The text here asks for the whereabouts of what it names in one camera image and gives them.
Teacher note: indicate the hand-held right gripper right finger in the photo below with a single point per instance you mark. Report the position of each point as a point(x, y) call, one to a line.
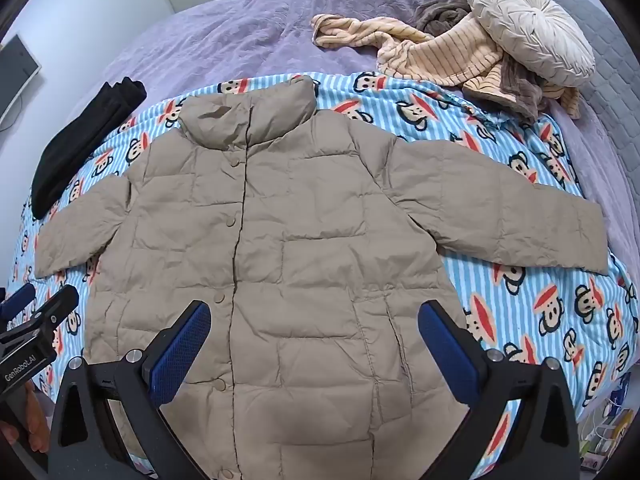
point(445, 350)

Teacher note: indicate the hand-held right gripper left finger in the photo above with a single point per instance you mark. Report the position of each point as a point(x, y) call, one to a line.
point(185, 355)

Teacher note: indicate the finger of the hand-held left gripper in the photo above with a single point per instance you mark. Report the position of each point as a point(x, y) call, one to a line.
point(22, 296)
point(57, 306)

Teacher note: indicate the beige puffer jacket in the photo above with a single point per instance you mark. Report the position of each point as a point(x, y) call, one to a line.
point(300, 235)

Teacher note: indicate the person's left hand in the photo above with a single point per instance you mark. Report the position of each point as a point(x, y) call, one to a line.
point(32, 422)

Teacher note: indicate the blue striped monkey print blanket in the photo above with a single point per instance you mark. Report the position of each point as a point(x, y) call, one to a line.
point(550, 310)

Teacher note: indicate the black folded cloth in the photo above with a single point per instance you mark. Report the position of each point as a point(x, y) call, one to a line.
point(75, 145)

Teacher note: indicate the curved white-framed monitor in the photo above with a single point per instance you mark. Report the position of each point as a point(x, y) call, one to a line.
point(12, 80)

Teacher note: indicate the beige striped fleece garment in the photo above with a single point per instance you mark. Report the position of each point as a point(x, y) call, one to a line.
point(435, 55)

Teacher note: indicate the grey padded headboard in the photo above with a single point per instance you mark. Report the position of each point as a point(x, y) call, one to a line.
point(615, 85)

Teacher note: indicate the purple bedspread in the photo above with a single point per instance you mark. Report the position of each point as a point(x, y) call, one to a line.
point(225, 35)

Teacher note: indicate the brown fuzzy cloth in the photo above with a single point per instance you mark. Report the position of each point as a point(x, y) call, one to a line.
point(440, 15)

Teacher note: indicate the round cream pleated pillow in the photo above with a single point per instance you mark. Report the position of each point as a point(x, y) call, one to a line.
point(530, 25)

